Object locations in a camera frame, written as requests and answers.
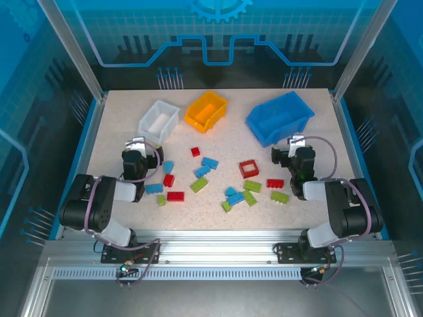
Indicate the small blue lego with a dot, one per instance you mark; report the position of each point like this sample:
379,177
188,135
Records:
230,191

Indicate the aluminium side rail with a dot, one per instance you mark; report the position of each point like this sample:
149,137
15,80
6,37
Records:
82,165
355,148

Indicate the aluminium frame post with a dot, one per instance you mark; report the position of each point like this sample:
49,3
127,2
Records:
360,56
76,56

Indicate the red hollow frame lego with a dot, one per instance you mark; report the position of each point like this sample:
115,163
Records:
243,170

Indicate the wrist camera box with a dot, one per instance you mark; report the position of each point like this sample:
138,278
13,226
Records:
137,144
296,141

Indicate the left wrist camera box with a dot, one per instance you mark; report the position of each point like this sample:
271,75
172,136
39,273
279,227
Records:
137,144

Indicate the blue plastic bin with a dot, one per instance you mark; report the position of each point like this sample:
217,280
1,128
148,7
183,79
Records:
277,119

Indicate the blue printed side panel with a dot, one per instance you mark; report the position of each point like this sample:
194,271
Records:
396,132
26,132

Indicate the blue wedge lego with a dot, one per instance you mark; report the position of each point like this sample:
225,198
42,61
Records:
168,167

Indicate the green lego brick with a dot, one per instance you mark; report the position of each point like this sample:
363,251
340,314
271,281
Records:
198,185
252,186
249,198
279,197

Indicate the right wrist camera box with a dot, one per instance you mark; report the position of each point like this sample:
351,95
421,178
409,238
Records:
296,141

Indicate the small green lego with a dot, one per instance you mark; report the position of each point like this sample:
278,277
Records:
161,200
227,207

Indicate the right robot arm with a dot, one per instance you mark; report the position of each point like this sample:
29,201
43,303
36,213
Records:
350,211

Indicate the small square red lego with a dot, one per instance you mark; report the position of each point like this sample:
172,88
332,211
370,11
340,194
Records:
195,152

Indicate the white plastic bin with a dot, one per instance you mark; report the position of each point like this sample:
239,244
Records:
158,122

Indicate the orange plastic bin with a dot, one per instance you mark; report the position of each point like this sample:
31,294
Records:
205,114

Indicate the aluminium cross rail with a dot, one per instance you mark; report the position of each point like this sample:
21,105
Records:
215,247

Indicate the blue printed gear panel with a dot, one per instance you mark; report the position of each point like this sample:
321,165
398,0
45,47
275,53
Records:
211,33

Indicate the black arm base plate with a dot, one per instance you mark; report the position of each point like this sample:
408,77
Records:
148,252
287,252

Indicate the grey metal sheet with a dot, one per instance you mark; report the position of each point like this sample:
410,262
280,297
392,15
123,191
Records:
211,300

